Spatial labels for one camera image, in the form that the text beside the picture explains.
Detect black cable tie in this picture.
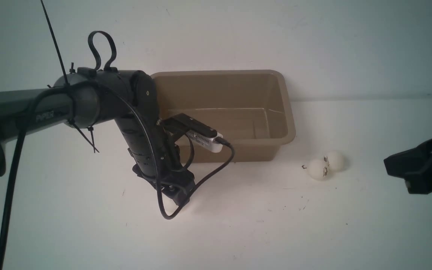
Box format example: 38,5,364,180
40,0,70,87

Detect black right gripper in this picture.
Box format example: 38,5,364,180
384,139,432,195

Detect white table-tennis ball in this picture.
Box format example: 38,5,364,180
306,159,330,181
323,151,346,171

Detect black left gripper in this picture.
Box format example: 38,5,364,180
132,148,195,206

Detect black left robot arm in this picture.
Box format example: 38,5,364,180
0,67,195,207

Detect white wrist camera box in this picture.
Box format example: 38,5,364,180
163,114,224,153

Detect white table-tennis ball front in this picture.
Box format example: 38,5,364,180
306,159,330,181

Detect tan plastic bin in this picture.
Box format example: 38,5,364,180
151,70,296,163

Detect black camera cable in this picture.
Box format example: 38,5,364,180
156,137,235,220

